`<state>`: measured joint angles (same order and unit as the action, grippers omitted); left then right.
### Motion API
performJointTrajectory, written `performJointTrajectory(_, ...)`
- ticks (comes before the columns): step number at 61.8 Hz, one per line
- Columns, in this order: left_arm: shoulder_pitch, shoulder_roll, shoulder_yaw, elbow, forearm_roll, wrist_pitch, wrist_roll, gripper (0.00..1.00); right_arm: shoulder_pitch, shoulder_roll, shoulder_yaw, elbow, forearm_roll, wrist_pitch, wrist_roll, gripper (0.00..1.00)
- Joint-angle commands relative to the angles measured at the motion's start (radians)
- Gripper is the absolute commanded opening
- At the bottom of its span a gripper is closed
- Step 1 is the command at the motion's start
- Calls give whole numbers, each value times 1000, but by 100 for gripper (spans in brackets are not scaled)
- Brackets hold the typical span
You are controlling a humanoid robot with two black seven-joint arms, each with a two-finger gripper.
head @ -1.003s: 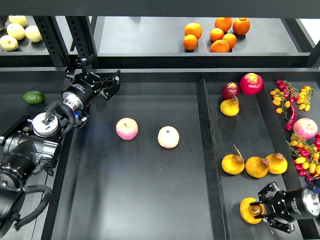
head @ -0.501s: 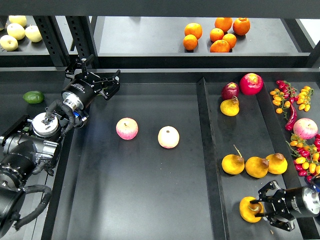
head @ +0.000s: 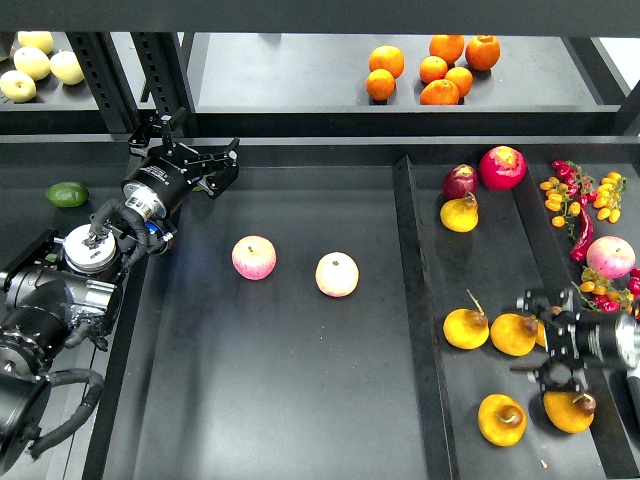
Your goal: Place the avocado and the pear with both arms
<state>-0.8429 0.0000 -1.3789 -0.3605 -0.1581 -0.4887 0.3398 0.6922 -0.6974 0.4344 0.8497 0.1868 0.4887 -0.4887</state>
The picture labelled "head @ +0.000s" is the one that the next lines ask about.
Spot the dark red apple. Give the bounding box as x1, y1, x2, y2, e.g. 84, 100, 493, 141
442, 164, 479, 200

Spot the orange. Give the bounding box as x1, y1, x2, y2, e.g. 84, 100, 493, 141
368, 45, 405, 79
465, 35, 501, 72
445, 67, 474, 99
429, 35, 465, 65
365, 69, 396, 101
419, 79, 460, 105
419, 55, 449, 85

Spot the black left tray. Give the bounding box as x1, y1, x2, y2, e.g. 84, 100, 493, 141
1, 142, 148, 479

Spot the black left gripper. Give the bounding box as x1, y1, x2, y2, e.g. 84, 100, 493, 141
122, 107, 240, 220

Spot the black centre tray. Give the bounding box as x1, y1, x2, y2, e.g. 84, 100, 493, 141
105, 146, 431, 479

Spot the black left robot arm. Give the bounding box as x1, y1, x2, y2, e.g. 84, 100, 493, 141
1, 110, 239, 470

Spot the yellow pear with stem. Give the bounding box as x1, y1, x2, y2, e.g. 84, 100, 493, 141
443, 289, 490, 350

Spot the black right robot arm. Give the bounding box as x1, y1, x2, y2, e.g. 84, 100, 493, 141
516, 289, 639, 414

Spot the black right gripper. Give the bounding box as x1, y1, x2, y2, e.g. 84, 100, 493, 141
510, 288, 638, 394

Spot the black right tray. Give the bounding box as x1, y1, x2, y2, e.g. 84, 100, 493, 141
392, 141, 639, 479

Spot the black metal shelf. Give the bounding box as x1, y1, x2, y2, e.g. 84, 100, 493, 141
1, 1, 639, 138

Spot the black tray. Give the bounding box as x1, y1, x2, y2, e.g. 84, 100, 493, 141
105, 146, 431, 479
392, 141, 639, 479
1, 142, 148, 479

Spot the red cherry tomato bunch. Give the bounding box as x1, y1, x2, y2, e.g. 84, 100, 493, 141
549, 160, 597, 206

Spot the red chili pepper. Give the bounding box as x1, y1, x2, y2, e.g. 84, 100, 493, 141
569, 209, 594, 262

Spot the orange cherry tomato bunch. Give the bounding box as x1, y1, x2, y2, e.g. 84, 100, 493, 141
539, 176, 582, 228
593, 171, 627, 224

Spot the pink apple right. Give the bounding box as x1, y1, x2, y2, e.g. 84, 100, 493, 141
586, 236, 636, 279

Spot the pale yellow pear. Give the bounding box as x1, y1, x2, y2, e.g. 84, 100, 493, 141
17, 31, 53, 55
50, 50, 85, 86
0, 70, 36, 103
13, 46, 51, 81

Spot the green avocado upper left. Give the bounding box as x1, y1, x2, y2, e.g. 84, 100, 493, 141
45, 181, 89, 208

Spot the pale pink apple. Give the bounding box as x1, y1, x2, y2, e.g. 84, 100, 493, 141
315, 252, 359, 298

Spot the pink red apple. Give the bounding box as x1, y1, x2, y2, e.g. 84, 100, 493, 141
231, 235, 277, 281

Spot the green avocado in corner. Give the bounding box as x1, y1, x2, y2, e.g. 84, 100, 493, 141
193, 172, 216, 193

